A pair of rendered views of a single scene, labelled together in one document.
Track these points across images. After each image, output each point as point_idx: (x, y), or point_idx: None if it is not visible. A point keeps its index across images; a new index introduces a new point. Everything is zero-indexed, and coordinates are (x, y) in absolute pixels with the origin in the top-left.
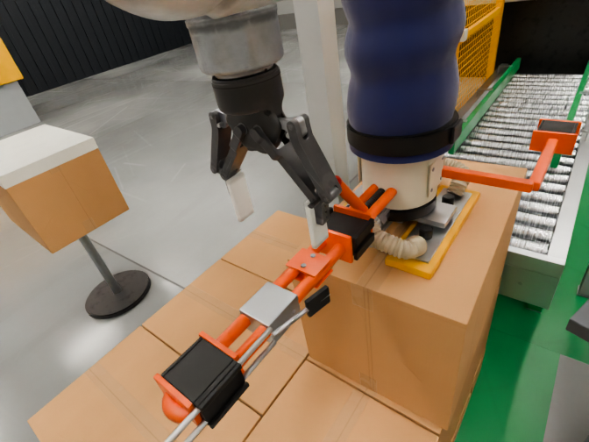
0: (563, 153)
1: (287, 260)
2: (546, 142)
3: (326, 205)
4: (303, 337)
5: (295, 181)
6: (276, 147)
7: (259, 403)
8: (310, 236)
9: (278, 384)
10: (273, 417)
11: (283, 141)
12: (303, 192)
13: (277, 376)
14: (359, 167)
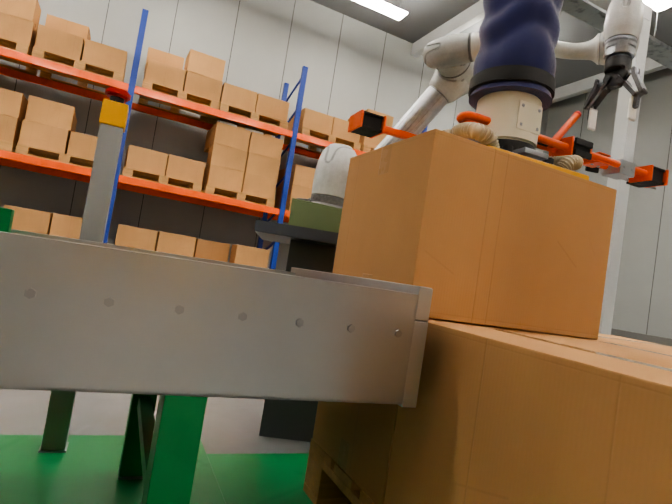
0: (373, 137)
1: (649, 361)
2: (386, 126)
3: (588, 113)
4: (605, 343)
5: (600, 102)
6: (608, 88)
7: (658, 349)
8: (595, 125)
9: (637, 346)
10: (639, 345)
11: (605, 86)
12: (597, 106)
13: (640, 347)
14: (539, 120)
